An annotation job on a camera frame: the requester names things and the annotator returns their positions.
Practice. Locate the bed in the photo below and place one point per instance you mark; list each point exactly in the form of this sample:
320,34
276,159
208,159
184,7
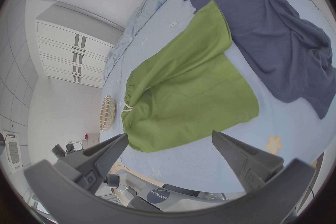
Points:
162,41

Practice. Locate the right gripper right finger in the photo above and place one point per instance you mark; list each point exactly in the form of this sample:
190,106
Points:
244,160

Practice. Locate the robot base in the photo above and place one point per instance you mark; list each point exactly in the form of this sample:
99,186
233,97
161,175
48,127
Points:
157,195

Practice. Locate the white ceiling air vent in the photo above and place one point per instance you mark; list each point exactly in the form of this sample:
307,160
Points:
13,152

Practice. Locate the dark blue garment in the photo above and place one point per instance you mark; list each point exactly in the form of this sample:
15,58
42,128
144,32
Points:
262,34

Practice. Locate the round woven basket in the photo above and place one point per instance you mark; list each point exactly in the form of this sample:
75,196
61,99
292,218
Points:
107,112

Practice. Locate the green shorts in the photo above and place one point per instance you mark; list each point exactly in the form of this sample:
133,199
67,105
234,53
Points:
183,91

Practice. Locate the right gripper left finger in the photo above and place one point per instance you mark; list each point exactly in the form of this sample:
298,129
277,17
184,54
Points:
102,157

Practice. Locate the white wardrobe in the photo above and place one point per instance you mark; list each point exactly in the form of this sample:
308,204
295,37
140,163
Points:
57,44

